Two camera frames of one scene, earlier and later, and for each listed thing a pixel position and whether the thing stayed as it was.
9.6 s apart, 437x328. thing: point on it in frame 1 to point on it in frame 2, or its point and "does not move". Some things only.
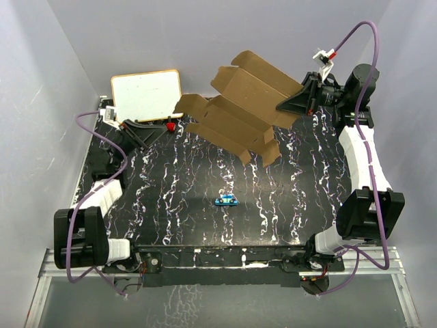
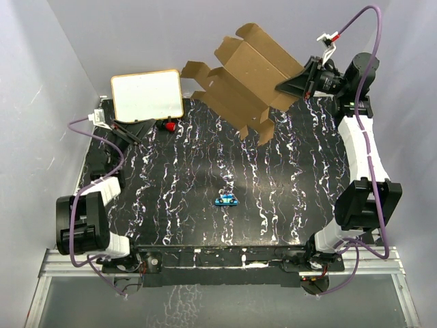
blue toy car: (226, 199) does not move
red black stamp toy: (171, 126) does not move
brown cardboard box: (241, 111) to (244, 88)
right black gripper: (306, 101) to (305, 83)
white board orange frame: (147, 96) does not move
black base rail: (279, 266) does not move
